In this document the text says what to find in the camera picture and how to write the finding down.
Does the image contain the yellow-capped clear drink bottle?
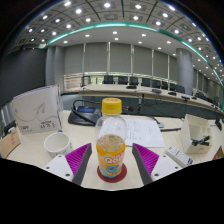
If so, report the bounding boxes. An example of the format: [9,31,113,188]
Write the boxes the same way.
[94,97,128,179]

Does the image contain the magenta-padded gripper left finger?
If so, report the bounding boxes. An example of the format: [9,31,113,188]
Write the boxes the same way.
[42,142,93,186]

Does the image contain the open white cardboard box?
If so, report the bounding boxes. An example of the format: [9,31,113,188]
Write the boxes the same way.
[179,113,214,155]

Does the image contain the white patterned paper cup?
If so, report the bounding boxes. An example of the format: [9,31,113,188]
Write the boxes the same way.
[43,132,74,159]

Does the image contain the small black device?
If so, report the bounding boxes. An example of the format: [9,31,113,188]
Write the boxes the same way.
[3,120,18,134]

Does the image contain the ceiling lights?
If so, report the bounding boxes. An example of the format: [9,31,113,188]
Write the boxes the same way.
[26,0,224,78]

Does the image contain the white printed paper sheet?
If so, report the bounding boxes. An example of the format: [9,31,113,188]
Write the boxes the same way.
[121,117,167,149]

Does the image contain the brown paper envelope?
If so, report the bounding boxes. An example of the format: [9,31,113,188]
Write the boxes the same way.
[0,131,22,159]

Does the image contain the small flat white box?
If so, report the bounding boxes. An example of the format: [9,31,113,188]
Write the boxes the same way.
[165,145,194,168]

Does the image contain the long conference desk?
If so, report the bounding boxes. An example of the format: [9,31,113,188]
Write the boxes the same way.
[64,83,224,119]

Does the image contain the flat round red coaster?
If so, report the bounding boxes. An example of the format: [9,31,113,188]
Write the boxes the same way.
[96,162,128,183]

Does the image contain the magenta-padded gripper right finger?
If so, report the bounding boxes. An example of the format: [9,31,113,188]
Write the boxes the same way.
[131,142,184,186]

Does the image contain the black office chairs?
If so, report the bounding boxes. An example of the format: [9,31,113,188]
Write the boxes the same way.
[80,74,206,99]

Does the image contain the white copy paper box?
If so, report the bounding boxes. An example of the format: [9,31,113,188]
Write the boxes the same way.
[11,83,64,136]

